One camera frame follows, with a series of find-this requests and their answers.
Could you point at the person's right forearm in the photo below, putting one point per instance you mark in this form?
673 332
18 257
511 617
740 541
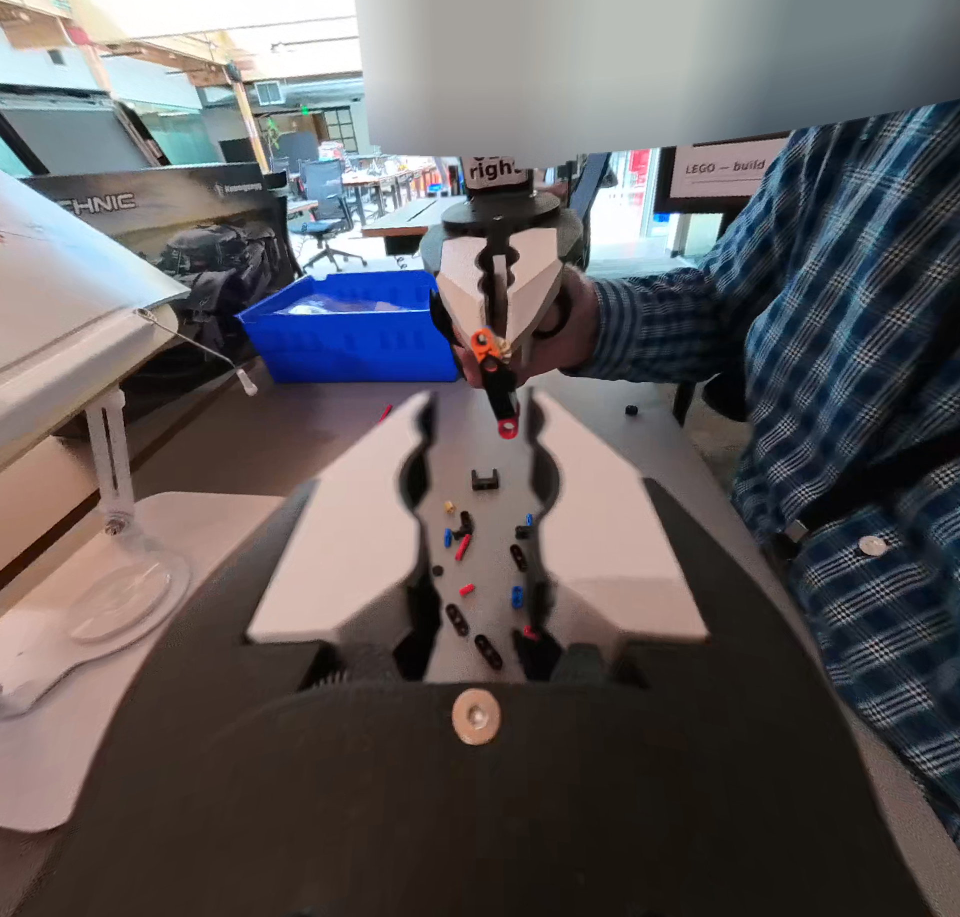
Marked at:
675 317

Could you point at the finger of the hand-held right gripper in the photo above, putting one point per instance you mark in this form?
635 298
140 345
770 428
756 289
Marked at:
536 279
459 287

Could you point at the white book stand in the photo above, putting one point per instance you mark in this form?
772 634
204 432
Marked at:
75 744

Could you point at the black lego set box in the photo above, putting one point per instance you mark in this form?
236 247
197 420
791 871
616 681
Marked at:
150 212

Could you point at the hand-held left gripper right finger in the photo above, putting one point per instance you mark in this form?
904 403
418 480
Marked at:
615 557

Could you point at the person's torso in plaid shirt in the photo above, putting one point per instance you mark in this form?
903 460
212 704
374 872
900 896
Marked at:
862 332

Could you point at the black office chair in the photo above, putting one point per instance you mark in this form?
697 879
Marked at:
326 204

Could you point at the short black lego liftarm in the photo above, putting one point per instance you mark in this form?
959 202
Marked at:
518 557

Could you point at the blue plastic bin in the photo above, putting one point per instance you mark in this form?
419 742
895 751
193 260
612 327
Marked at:
352 339

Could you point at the black lego bracket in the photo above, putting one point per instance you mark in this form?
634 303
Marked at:
486 482

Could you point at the open lego instruction booklet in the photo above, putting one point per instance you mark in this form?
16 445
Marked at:
60 287

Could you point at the small lego gear subassembly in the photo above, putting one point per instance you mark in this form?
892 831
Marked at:
499 388

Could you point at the clear bags of lego parts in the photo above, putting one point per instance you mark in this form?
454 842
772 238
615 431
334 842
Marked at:
330 306

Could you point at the person's right hand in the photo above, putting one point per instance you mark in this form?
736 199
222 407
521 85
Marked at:
577 324

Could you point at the white paper sign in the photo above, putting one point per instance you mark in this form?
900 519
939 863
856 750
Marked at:
720 167

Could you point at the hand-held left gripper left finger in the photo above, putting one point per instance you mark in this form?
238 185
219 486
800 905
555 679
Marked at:
352 549

